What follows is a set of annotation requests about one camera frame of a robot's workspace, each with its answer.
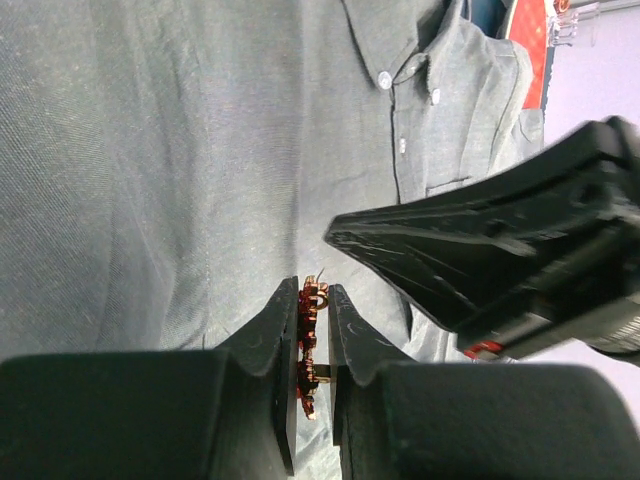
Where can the red and teal plate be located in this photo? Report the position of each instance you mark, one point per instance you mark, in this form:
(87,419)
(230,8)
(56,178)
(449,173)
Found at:
(527,24)

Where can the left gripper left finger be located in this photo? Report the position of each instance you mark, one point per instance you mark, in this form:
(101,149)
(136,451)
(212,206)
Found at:
(223,413)

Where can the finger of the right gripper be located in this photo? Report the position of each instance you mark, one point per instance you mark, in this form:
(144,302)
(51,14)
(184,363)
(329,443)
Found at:
(455,254)

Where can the blue patterned placemat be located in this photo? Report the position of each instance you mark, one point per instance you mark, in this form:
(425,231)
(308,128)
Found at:
(489,16)

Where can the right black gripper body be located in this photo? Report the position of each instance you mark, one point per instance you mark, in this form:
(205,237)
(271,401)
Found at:
(590,292)

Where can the grey button shirt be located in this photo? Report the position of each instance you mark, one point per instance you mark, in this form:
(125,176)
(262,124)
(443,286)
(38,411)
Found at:
(165,164)

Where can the orange flower brooch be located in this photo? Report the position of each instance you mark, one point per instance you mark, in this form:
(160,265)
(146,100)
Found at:
(313,297)

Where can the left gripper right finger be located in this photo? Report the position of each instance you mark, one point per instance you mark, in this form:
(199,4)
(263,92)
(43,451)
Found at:
(396,418)

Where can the clear drinking glass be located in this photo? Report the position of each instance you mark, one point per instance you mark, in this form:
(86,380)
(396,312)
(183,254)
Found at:
(573,24)

